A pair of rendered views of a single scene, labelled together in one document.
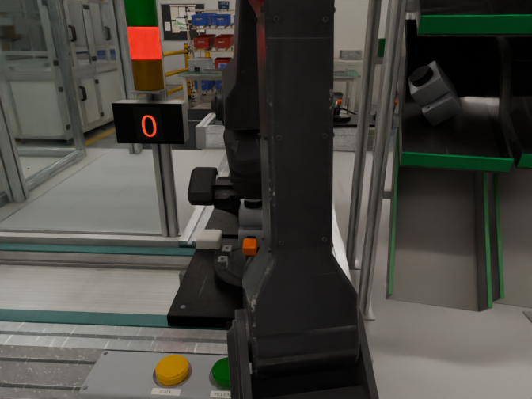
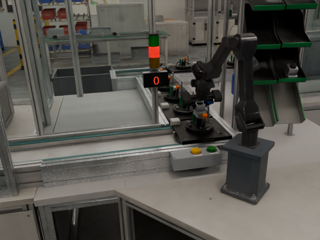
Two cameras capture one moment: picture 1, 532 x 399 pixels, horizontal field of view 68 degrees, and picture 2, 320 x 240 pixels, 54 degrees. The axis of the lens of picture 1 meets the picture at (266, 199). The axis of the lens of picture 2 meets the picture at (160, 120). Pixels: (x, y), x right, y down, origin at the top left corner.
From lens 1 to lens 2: 0.94 m
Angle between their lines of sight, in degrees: 13
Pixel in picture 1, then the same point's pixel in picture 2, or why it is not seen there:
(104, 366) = (175, 154)
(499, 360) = (279, 145)
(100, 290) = (142, 144)
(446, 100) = (256, 65)
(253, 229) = (202, 111)
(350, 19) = not seen: outside the picture
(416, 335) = not seen: hidden behind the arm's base
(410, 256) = not seen: hidden behind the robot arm
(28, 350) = (145, 155)
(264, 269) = (244, 103)
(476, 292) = (271, 121)
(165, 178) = (156, 100)
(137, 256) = (147, 131)
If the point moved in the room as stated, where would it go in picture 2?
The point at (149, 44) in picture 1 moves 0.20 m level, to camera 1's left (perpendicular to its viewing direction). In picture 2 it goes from (157, 52) to (115, 55)
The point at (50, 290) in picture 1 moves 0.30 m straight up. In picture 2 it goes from (123, 146) to (118, 85)
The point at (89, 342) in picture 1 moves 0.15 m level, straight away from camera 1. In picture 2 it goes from (164, 150) to (141, 140)
